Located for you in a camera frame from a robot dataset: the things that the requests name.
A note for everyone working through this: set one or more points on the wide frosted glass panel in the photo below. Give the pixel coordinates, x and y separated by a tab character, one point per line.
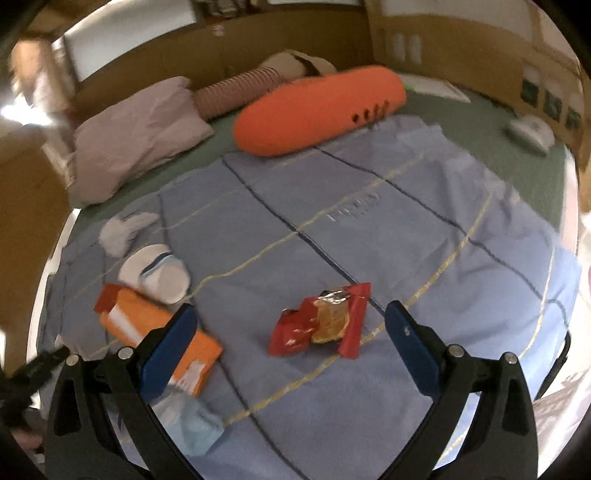
120	37

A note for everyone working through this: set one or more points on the white flat board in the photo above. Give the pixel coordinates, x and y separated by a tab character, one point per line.
438	87

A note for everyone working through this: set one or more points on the orange carrot pillow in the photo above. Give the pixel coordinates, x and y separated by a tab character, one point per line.
314	110

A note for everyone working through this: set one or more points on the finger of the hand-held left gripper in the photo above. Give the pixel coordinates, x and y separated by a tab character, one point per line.
44	362

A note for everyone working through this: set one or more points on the blue checked blanket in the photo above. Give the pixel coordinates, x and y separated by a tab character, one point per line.
369	240

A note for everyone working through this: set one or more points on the pink pillow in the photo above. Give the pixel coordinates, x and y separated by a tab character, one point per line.
134	134

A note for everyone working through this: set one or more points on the orange packet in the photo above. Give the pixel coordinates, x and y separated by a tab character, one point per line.
134	314

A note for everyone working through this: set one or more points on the striped plush toy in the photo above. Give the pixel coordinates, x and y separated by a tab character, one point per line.
240	90

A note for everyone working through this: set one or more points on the red snack wrapper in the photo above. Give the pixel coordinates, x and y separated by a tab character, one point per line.
295	330

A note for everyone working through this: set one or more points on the blue face mask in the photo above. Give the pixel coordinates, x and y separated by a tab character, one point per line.
198	424

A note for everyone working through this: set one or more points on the white face mask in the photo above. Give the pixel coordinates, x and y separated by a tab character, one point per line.
157	277

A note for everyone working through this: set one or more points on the wooden bed rail with stickers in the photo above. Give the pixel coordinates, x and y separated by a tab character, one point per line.
461	46

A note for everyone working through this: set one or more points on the white handheld device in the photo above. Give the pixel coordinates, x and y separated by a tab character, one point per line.
531	131

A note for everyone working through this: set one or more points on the wooden bed rail with slats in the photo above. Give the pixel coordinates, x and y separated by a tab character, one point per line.
27	194

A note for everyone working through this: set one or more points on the person's left forearm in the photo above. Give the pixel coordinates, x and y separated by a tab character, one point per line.
27	436

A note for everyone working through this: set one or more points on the pink bin bag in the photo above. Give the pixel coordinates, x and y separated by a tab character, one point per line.
561	401

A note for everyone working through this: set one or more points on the green picture sticker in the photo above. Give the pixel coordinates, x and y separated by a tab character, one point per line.
551	104
528	87

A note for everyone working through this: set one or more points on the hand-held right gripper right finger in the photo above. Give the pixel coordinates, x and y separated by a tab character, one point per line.
413	350

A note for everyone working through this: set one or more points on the large white tissue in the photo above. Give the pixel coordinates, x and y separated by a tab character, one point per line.
120	235

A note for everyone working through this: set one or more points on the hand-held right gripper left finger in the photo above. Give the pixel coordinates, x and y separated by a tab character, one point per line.
168	350

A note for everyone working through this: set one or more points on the wooden wall cabinet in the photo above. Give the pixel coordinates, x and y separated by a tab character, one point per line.
184	46

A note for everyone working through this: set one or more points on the green bed mat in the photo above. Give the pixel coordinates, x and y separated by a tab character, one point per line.
485	120

